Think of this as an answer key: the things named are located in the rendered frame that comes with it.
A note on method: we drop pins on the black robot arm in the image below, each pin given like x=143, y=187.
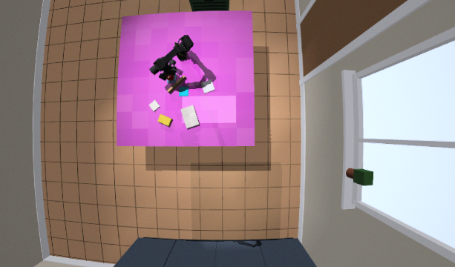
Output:
x=161, y=63

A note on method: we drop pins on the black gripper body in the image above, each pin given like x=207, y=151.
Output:
x=162, y=75

